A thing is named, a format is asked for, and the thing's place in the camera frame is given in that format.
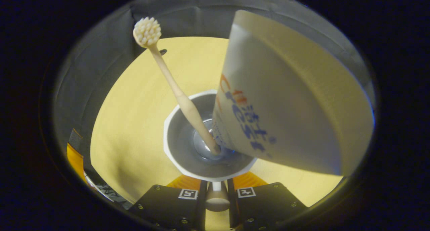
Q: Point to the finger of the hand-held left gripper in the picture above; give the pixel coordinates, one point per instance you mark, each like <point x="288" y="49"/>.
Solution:
<point x="75" y="157"/>

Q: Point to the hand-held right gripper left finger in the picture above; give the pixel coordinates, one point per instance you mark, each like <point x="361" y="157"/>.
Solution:
<point x="201" y="204"/>

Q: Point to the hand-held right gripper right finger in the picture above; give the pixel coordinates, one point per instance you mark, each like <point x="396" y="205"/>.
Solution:
<point x="232" y="204"/>

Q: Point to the white toothpaste tube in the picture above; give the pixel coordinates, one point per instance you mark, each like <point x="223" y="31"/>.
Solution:
<point x="285" y="90"/>

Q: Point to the cream toothbrush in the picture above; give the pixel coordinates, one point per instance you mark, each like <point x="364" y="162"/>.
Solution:
<point x="171" y="83"/>

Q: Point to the black backdrop cloth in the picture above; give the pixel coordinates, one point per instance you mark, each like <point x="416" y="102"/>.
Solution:
<point x="100" y="56"/>

